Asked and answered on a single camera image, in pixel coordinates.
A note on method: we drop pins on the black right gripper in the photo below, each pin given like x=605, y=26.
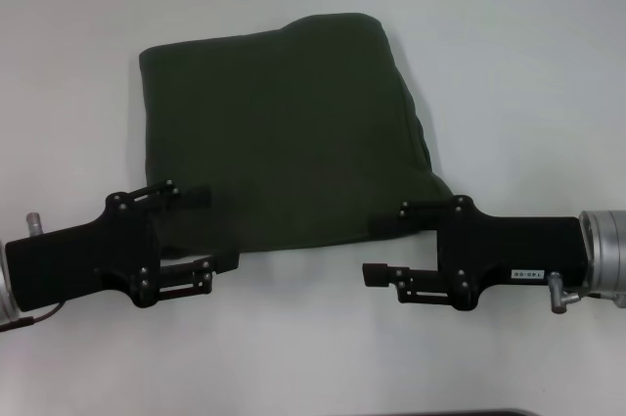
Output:
x=513, y=249

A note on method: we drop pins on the dark flat object edge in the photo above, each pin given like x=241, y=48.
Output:
x=481, y=413

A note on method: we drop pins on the dark green printed t-shirt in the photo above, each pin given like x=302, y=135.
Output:
x=283, y=132

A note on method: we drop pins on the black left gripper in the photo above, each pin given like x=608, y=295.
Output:
x=83, y=264

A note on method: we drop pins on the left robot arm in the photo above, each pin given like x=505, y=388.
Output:
x=7, y=289

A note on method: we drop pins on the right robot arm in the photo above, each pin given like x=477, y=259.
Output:
x=606, y=254

